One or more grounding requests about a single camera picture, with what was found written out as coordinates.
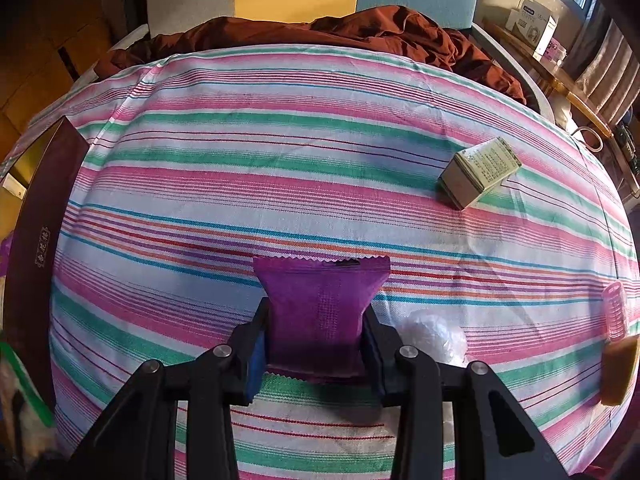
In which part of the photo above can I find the clear crumpled plastic bag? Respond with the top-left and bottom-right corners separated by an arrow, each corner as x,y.
398,309 -> 468,366

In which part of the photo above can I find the cracker packet green clear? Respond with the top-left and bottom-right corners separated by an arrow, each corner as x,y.
1,340 -> 56,468

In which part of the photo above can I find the striped bed sheet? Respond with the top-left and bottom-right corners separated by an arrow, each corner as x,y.
11,46 -> 639,474

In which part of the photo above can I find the yellow sponge wedge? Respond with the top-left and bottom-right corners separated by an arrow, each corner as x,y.
600,335 -> 639,406

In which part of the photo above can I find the striped curtain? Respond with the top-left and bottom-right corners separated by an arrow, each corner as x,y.
576,21 -> 639,126

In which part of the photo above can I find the rust brown blanket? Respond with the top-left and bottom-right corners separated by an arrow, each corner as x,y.
94,6 -> 526,104

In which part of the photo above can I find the white box on table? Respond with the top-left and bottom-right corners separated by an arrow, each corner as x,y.
506,0 -> 558,58

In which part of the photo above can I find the green white medicine box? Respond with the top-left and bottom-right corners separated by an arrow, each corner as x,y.
438,138 -> 522,210

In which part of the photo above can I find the purple snack packet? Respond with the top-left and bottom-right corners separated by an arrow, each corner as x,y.
253,256 -> 390,380

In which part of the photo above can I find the wooden side table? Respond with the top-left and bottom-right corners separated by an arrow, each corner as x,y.
482,18 -> 639,198

